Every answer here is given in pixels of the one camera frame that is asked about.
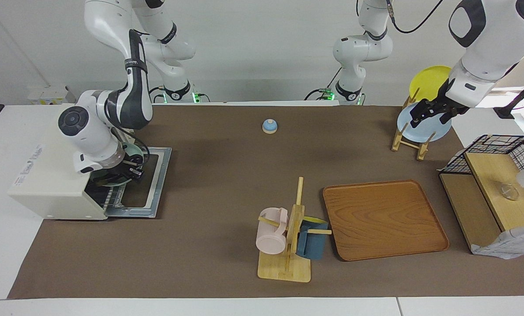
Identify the pale green plate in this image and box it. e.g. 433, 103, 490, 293
97, 143, 145, 188

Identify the oven door with handle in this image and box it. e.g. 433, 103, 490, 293
104, 147, 172, 219

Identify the white toaster oven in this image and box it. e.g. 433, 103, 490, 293
7, 103, 129, 221

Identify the light blue plate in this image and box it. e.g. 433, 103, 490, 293
397, 102, 452, 143

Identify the yellow plate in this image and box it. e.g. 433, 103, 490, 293
409, 65, 453, 102

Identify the wooden dish rack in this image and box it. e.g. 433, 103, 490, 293
391, 88, 438, 162

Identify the wooden shelf box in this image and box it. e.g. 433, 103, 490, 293
439, 151, 524, 255

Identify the brown table mat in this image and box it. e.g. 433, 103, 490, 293
7, 104, 524, 300

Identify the clear glass cup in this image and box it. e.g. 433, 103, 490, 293
501, 183, 520, 201

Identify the white power strip box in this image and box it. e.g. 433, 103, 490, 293
27, 86, 69, 106

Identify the wooden serving tray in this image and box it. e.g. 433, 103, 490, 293
323, 179, 450, 262

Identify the pink mug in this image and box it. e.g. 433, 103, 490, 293
256, 207, 289, 255

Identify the dark blue mug yellow inside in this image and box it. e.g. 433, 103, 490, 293
296, 216, 329, 260

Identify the wooden mug tree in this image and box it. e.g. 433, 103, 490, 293
258, 176, 333, 283

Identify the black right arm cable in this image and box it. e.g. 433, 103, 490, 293
111, 125, 151, 169

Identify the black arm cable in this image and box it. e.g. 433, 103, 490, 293
111, 125, 151, 169
387, 0, 445, 34

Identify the black oven wire rack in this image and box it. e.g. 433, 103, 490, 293
86, 183, 127, 210

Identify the black camera stand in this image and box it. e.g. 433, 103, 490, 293
495, 72, 524, 120

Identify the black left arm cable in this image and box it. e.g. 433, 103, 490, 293
387, 0, 445, 34

